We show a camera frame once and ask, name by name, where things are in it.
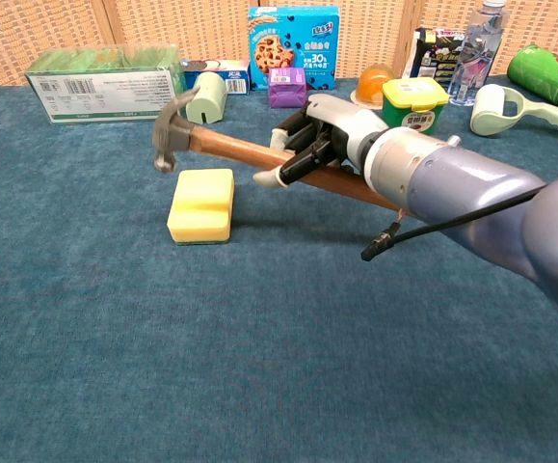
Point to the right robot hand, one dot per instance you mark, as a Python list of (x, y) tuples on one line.
[(341, 125)]

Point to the blue table cloth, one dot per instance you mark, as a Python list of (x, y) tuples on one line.
[(211, 337)]

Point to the pale green cylindrical holder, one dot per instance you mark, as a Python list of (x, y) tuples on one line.
[(208, 101)]

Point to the green and white carton box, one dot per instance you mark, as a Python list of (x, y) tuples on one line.
[(110, 94)]

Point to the green chips can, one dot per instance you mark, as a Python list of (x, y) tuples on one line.
[(548, 79)]

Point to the pale green lint roller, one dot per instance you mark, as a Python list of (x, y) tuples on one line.
[(495, 108)]

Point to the clear plastic water bottle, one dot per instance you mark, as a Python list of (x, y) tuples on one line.
[(476, 58)]

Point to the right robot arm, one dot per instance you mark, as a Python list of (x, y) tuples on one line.
[(476, 188)]

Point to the yellow sponge with green base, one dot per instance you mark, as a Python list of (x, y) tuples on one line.
[(201, 205)]

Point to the blue cookie box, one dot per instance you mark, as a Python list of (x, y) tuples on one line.
[(302, 43)]

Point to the small purple carton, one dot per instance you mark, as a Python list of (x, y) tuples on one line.
[(286, 88)]

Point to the small blue and white box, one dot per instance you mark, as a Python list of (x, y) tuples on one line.
[(235, 77)]

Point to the green tub with yellow lid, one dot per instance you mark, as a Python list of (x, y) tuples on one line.
[(412, 103)]

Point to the black yellow snack pack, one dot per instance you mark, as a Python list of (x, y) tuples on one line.
[(435, 58)]

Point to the woven folding screen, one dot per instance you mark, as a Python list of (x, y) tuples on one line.
[(187, 29)]

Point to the orange jelly cup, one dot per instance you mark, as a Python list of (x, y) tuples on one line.
[(372, 82)]

